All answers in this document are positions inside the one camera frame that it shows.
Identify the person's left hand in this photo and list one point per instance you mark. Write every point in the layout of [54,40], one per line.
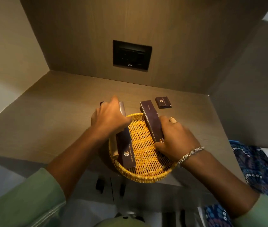
[106,120]

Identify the person's right hand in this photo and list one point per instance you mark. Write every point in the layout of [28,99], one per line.
[177,141]

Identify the person's left thumb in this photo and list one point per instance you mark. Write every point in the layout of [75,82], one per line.
[125,121]

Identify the person's right thumb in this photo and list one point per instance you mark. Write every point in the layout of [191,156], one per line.
[160,146]

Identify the long purple box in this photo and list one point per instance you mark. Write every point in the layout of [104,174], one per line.
[151,119]
[126,152]

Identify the person's right forearm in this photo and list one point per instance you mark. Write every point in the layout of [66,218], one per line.
[216,184]

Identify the person's left forearm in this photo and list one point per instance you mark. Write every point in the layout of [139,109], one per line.
[60,172]

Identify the yellow wicker basket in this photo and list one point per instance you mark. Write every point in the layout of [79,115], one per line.
[143,160]

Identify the small square purple box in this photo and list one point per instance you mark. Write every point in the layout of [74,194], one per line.
[163,102]

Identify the pale green round object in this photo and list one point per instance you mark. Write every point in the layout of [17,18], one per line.
[122,221]

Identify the blue patterned cloth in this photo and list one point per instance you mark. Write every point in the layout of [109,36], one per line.
[257,172]

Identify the black wall socket panel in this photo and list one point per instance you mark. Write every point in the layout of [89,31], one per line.
[132,55]

